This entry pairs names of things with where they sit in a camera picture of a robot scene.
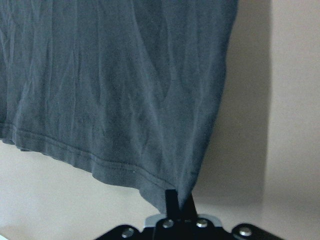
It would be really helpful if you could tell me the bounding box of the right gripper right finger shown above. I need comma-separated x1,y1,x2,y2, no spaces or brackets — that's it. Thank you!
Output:
181,194,198,220

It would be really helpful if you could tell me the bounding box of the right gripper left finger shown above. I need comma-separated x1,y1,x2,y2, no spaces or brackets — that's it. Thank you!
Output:
165,189,181,220

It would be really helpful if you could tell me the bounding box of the black t-shirt with logo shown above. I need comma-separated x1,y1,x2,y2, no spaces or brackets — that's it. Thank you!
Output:
0,0,238,213

